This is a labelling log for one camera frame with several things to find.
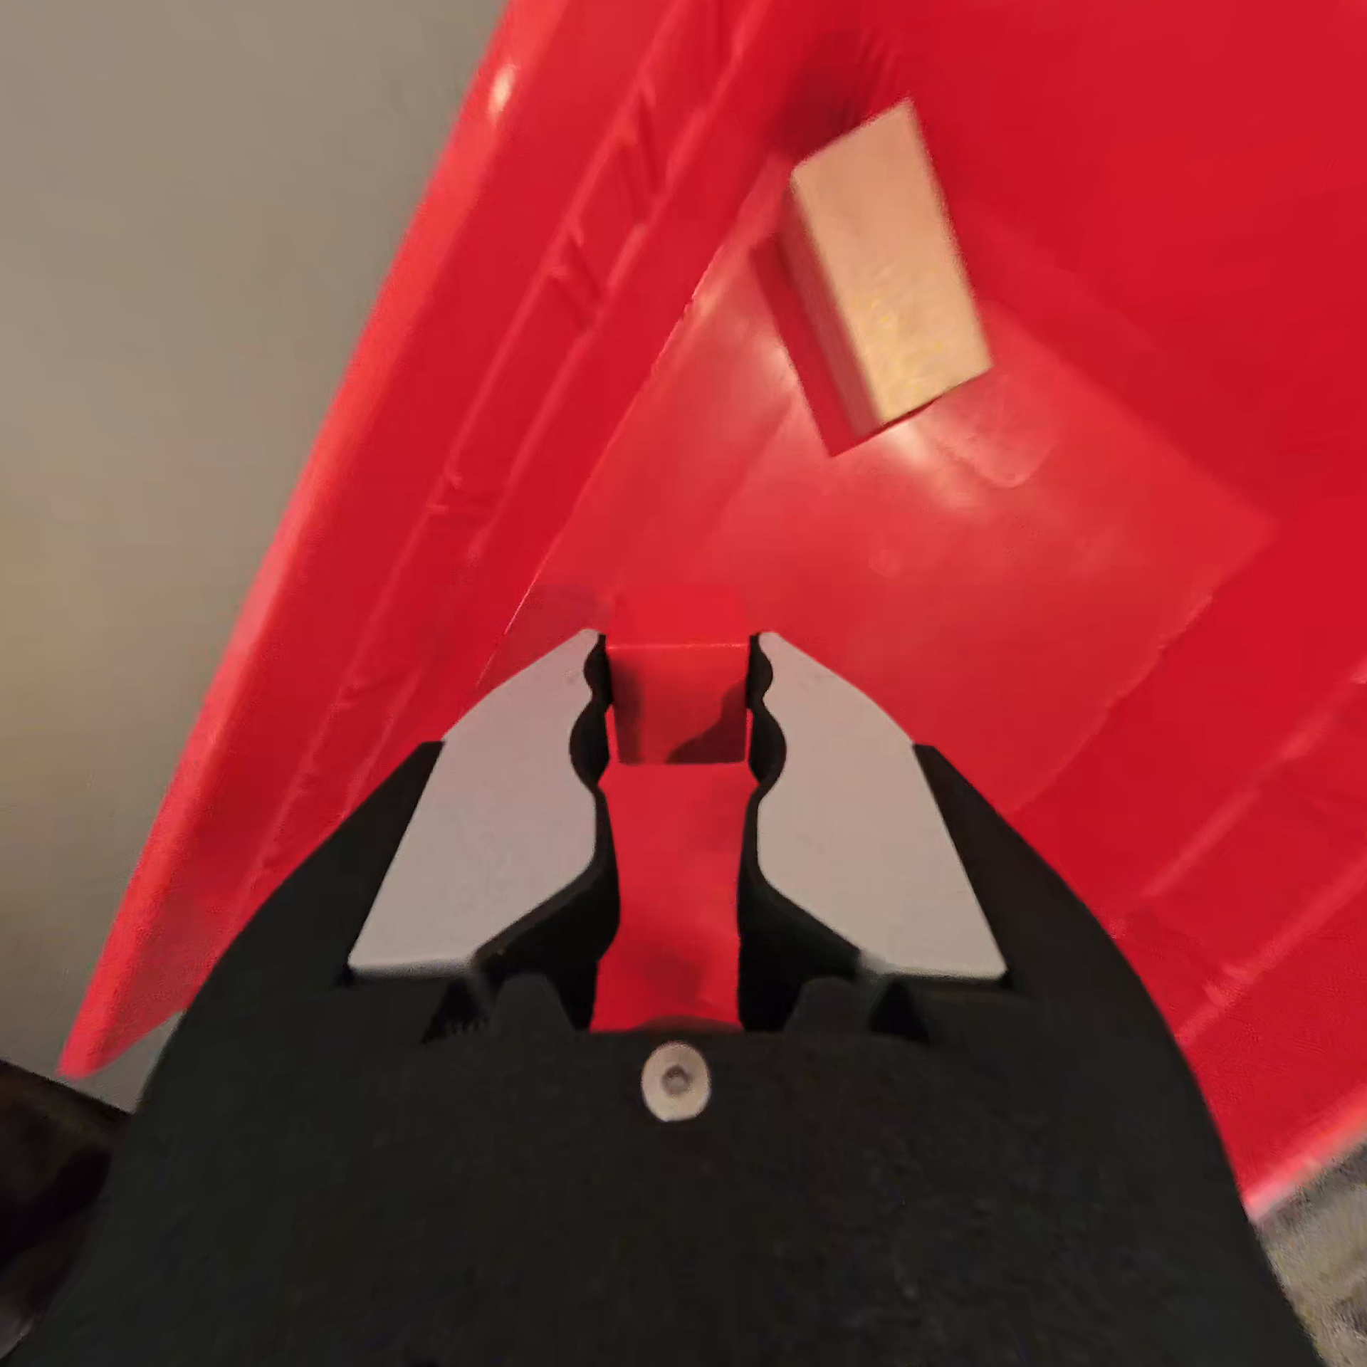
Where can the red wooden block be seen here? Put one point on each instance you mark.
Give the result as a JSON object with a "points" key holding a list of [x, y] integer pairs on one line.
{"points": [[681, 695]]}

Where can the grey desk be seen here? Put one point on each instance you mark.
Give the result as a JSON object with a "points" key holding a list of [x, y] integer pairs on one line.
{"points": [[171, 428]]}

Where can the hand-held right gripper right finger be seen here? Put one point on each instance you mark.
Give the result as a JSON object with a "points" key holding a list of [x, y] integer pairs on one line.
{"points": [[866, 844]]}

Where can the red plastic bin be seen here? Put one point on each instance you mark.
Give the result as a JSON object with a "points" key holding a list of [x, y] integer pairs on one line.
{"points": [[1112, 534]]}

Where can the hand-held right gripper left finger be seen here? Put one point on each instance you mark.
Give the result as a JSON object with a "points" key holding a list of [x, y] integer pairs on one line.
{"points": [[480, 844]]}

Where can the natural wood block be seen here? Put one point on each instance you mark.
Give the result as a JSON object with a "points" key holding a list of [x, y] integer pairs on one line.
{"points": [[887, 267]]}

